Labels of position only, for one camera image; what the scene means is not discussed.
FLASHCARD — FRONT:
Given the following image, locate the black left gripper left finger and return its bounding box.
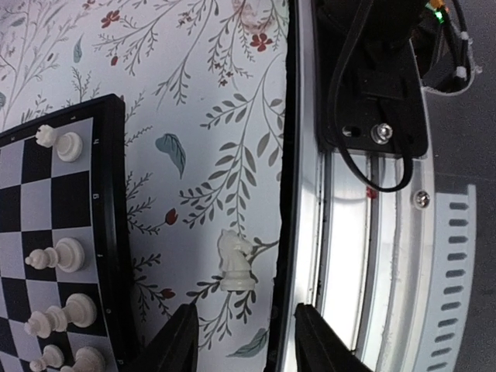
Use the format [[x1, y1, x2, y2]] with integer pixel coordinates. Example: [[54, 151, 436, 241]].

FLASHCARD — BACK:
[[133, 303, 199, 372]]

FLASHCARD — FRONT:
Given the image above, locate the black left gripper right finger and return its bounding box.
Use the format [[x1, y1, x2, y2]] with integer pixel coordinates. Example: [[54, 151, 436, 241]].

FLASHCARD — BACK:
[[294, 303, 371, 372]]

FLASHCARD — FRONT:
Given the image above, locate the white chess piece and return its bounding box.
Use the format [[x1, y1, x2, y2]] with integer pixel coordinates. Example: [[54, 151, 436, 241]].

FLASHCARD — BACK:
[[60, 346, 106, 372], [24, 293, 97, 339]]

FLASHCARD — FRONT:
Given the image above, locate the black white chessboard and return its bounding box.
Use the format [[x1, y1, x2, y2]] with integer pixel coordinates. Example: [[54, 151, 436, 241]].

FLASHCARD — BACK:
[[1, 95, 139, 371]]

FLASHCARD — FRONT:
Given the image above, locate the floral patterned table mat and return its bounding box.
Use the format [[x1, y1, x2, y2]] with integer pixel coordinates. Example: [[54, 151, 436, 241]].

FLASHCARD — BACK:
[[1, 0, 289, 371]]

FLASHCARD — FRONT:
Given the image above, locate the aluminium front rail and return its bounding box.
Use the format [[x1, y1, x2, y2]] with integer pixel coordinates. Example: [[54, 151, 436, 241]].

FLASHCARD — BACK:
[[264, 1, 495, 371]]

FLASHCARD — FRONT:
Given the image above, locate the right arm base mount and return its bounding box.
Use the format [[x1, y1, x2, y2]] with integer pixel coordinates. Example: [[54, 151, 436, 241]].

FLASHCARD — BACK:
[[313, 0, 481, 193]]

